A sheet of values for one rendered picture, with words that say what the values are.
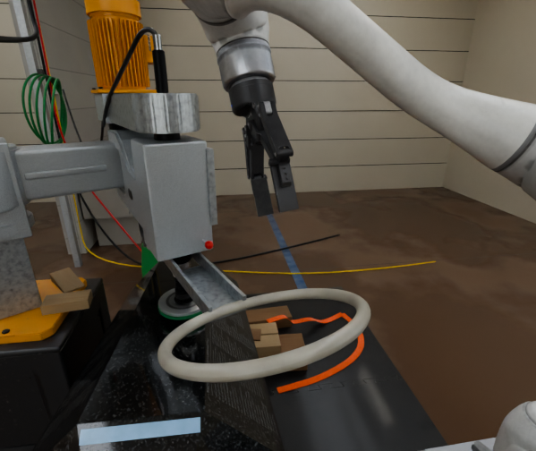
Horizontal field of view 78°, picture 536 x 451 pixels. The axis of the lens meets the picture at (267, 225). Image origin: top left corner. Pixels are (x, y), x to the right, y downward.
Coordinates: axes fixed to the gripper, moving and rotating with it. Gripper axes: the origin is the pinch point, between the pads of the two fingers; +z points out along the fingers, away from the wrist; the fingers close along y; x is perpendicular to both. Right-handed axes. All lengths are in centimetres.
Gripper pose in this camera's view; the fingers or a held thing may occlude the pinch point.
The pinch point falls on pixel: (275, 207)
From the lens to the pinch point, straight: 56.4
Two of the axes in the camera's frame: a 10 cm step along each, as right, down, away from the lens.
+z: 2.0, 9.8, 0.3
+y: -2.6, 0.2, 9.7
